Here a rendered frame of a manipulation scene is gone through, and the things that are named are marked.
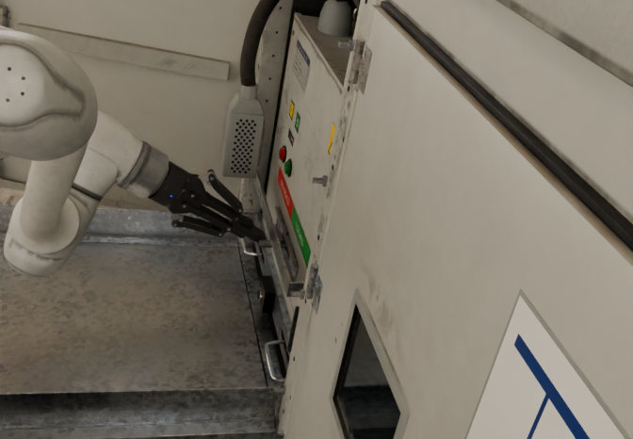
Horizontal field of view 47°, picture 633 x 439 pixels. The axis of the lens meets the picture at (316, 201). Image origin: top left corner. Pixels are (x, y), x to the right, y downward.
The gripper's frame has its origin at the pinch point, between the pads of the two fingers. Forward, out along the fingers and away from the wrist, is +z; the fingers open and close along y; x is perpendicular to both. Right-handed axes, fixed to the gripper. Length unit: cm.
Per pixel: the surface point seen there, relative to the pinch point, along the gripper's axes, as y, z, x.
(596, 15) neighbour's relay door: -56, -32, 80
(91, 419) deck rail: 28.2, -14.7, 29.8
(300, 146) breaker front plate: -19.0, -2.5, -0.9
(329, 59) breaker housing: -35.5, -11.3, 5.1
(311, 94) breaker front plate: -28.2, -7.9, 0.5
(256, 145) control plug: -10.0, -2.8, -16.5
